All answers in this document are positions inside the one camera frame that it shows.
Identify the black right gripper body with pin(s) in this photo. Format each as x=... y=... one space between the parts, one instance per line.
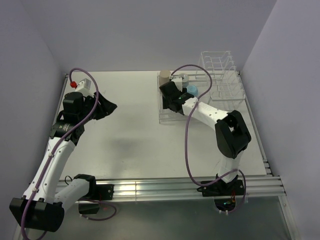
x=166 y=105

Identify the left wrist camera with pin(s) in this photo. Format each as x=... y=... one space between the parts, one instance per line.
x=83 y=87

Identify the aluminium mounting rail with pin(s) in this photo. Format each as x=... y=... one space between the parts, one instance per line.
x=173 y=189

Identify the beige plastic tumbler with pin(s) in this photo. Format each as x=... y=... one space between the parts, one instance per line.
x=164 y=77

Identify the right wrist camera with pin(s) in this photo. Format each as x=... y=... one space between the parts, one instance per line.
x=178 y=81

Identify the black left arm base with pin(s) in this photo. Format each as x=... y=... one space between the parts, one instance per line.
x=97 y=195

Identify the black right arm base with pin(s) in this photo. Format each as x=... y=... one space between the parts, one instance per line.
x=233 y=194

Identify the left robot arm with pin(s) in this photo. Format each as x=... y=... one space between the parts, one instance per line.
x=41 y=207

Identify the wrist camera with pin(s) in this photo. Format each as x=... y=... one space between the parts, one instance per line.
x=178 y=81
x=83 y=87

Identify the grey footed ceramic mug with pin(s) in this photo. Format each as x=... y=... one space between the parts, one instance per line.
x=184 y=79

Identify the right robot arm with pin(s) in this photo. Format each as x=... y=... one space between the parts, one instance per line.
x=231 y=133

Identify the light blue mug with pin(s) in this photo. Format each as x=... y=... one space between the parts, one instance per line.
x=193 y=90

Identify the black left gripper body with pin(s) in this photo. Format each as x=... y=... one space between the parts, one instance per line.
x=89 y=102

